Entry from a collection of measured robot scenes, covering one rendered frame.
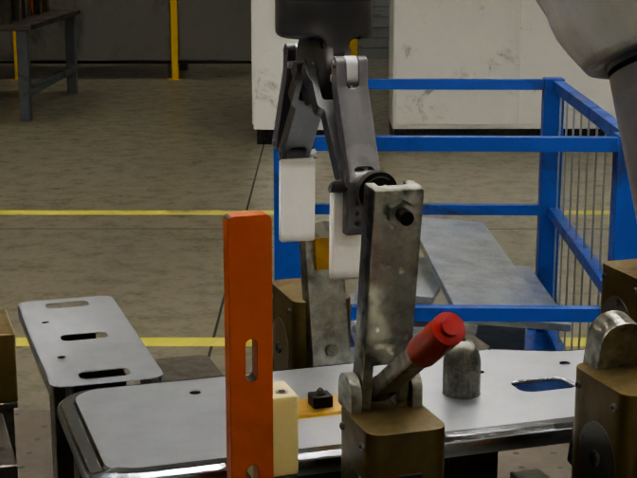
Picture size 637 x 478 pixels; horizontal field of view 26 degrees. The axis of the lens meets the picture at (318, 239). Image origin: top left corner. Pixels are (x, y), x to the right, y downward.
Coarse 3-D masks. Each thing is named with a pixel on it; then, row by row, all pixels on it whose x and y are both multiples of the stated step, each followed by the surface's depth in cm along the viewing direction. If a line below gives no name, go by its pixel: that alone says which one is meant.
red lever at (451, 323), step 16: (432, 320) 86; (448, 320) 86; (416, 336) 89; (432, 336) 86; (448, 336) 86; (416, 352) 89; (432, 352) 87; (384, 368) 96; (400, 368) 92; (416, 368) 92; (384, 384) 96; (400, 384) 95; (384, 400) 99
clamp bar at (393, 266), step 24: (360, 192) 96; (384, 192) 92; (408, 192) 93; (384, 216) 93; (408, 216) 92; (384, 240) 94; (408, 240) 94; (360, 264) 96; (384, 264) 94; (408, 264) 95; (360, 288) 96; (384, 288) 95; (408, 288) 95; (360, 312) 96; (384, 312) 96; (408, 312) 96; (360, 336) 97; (384, 336) 96; (408, 336) 97; (360, 360) 97; (384, 360) 97; (360, 384) 97; (408, 384) 98
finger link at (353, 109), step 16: (336, 64) 101; (336, 80) 101; (336, 96) 101; (352, 96) 101; (368, 96) 101; (336, 112) 101; (352, 112) 100; (368, 112) 101; (352, 128) 100; (368, 128) 101; (352, 144) 100; (368, 144) 100; (352, 160) 99; (368, 160) 100; (352, 176) 99
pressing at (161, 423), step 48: (144, 384) 119; (192, 384) 119; (288, 384) 119; (336, 384) 119; (432, 384) 119; (96, 432) 108; (144, 432) 108; (192, 432) 108; (336, 432) 108; (480, 432) 107; (528, 432) 108
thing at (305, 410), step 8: (312, 392) 114; (328, 392) 114; (304, 400) 114; (312, 400) 112; (320, 400) 112; (328, 400) 113; (336, 400) 114; (304, 408) 112; (312, 408) 112; (320, 408) 112; (328, 408) 112; (336, 408) 112; (304, 416) 111; (312, 416) 111
